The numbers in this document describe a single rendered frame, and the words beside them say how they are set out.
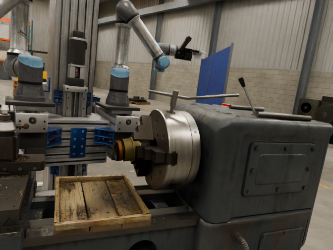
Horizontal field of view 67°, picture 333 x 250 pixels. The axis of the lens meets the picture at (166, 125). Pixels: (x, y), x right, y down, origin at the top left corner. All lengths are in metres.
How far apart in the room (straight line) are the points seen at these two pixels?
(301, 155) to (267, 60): 11.22
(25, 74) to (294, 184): 1.36
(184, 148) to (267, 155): 0.33
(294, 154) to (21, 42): 1.44
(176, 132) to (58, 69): 1.01
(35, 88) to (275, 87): 11.02
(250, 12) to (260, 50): 1.89
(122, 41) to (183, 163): 1.08
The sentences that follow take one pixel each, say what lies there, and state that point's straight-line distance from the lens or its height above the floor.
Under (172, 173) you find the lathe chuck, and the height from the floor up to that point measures 1.04.
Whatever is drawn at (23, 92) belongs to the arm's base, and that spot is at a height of 1.21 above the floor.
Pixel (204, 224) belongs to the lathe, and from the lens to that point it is 0.99.
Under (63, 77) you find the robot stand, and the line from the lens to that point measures 1.69.
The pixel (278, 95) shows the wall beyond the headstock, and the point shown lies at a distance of 11.82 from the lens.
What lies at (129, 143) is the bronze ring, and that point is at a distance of 0.94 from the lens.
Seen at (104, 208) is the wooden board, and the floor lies 0.88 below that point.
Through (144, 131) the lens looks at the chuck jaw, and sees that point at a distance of 0.99.
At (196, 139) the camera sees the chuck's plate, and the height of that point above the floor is 1.16.
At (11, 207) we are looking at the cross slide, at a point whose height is 0.97.
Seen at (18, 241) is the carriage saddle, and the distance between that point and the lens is 0.81.
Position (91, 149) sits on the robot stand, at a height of 0.89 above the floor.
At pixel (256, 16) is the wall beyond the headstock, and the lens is 13.16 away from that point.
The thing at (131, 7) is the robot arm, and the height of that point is 1.75.
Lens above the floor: 1.35
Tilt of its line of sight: 10 degrees down
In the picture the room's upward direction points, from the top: 7 degrees clockwise
